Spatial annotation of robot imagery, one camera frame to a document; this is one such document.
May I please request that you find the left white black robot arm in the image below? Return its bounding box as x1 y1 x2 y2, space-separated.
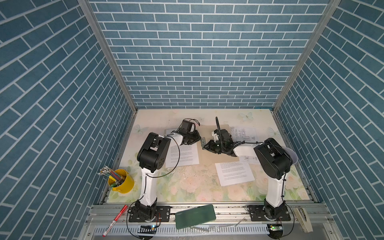
135 119 201 215

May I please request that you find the technical drawing sheet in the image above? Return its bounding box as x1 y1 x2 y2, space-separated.
231 127 260 165

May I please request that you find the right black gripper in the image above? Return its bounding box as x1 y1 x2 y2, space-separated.
203 139 226 154

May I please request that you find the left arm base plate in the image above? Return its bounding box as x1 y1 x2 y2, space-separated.
128 206 171 223

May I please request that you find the green phone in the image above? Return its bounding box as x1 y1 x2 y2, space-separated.
175 205 216 230

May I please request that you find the beige paper folder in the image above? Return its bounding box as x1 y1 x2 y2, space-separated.
164 124 241 166

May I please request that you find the red white marker pen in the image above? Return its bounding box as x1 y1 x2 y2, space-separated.
102 205 128 237

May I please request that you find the printed text sheet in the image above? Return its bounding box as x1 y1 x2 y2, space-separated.
215 162 255 187
165 140 200 168

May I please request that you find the coloured pencils bundle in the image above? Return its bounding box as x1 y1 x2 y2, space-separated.
97 166 124 188

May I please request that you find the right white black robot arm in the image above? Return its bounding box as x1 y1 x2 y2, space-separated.
203 129 294 220

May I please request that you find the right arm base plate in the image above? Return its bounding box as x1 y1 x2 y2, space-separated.
246 204 291 222

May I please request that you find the yellow pencil cup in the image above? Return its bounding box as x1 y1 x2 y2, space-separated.
108 169 135 194

